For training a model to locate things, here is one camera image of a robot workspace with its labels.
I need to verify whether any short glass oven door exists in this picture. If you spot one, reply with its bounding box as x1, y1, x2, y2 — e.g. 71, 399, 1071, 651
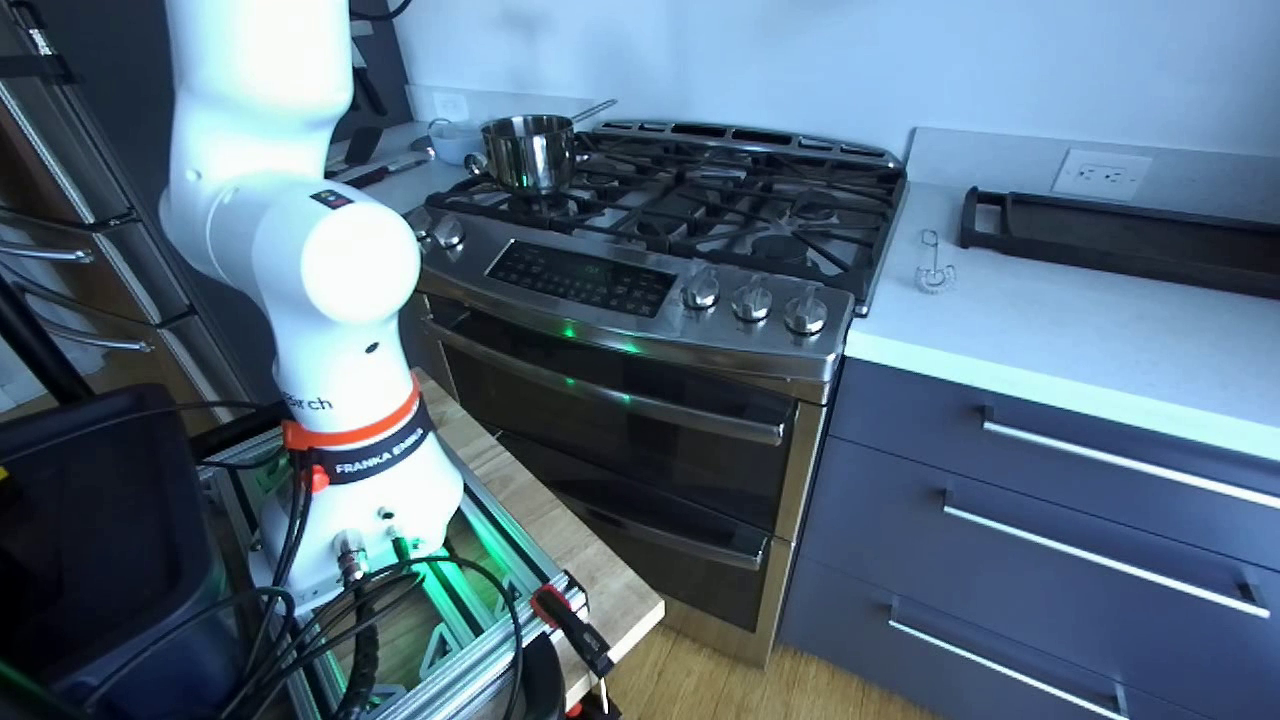
531, 451, 794, 635

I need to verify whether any wood topped aluminium robot cart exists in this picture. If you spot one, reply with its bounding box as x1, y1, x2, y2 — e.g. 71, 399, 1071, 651
197, 376, 667, 720

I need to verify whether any black base cable bundle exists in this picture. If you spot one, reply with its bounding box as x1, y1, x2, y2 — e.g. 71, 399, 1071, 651
216, 532, 531, 720

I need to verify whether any black stand pole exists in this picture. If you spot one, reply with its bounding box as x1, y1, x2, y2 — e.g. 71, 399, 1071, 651
0, 272, 97, 409

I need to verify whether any small clear glass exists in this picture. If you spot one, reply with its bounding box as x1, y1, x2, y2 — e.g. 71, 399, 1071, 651
913, 229, 961, 297

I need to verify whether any black rectangular tray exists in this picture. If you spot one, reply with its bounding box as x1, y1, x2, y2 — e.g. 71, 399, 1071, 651
957, 185, 1280, 305

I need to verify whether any pale blue bowl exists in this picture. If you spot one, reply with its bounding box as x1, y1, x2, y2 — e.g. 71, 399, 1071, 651
426, 118, 490, 172

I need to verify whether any stainless steel pot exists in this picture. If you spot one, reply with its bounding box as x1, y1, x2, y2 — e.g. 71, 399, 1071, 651
475, 97, 622, 202

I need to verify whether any stainless gas range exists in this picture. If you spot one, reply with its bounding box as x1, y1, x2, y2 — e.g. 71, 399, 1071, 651
392, 118, 913, 670

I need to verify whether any red black clamp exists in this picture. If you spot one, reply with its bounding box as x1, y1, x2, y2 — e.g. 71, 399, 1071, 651
529, 578, 622, 720

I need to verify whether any tall glass oven door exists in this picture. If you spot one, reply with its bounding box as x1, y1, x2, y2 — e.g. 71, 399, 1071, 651
416, 291, 826, 535

